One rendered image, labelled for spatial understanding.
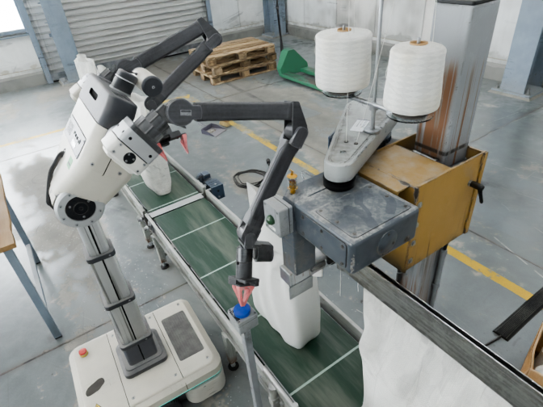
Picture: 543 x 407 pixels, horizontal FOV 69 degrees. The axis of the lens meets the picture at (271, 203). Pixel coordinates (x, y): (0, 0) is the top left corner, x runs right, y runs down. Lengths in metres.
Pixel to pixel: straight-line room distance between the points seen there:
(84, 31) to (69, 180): 7.07
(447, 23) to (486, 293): 1.96
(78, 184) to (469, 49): 1.22
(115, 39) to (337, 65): 7.51
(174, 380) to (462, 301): 1.73
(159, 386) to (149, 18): 7.49
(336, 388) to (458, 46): 1.32
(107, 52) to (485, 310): 7.53
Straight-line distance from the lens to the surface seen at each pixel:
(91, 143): 1.35
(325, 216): 1.01
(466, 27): 1.20
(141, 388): 2.09
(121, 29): 8.57
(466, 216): 1.48
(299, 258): 1.19
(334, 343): 1.93
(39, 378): 2.71
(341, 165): 1.06
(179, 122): 1.19
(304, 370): 1.85
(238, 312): 1.44
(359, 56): 1.21
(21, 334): 3.01
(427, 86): 1.06
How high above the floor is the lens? 1.93
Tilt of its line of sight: 34 degrees down
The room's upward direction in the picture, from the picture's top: 5 degrees counter-clockwise
